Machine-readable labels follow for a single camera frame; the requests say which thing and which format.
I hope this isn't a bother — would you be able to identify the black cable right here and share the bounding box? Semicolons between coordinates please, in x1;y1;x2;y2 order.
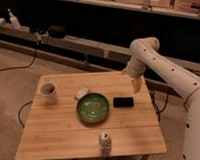
149;88;172;121

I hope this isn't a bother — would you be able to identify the white sponge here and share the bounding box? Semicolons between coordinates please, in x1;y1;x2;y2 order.
75;86;90;100

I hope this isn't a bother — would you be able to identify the white mug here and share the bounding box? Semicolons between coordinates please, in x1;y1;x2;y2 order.
40;83;57;105

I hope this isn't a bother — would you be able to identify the wooden table board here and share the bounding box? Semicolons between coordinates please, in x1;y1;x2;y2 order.
15;72;167;160

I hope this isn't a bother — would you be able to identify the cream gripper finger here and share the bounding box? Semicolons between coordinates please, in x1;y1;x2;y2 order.
132;78;142;93

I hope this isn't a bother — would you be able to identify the white spray bottle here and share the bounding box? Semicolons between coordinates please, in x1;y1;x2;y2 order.
7;9;21;29

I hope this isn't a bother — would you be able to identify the black eraser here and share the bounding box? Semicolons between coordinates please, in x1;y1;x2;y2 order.
113;97;134;108

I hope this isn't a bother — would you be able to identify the green bowl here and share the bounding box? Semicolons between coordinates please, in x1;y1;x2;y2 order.
77;93;110;124

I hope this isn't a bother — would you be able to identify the small white bottle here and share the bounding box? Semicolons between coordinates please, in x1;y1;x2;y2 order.
98;131;112;155

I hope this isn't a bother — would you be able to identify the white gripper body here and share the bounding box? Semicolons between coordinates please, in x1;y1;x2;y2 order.
122;58;146;79

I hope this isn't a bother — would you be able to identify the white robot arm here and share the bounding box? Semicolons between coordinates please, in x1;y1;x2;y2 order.
123;37;200;160

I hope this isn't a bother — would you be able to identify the black floor cable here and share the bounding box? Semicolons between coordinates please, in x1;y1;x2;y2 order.
0;43;39;75

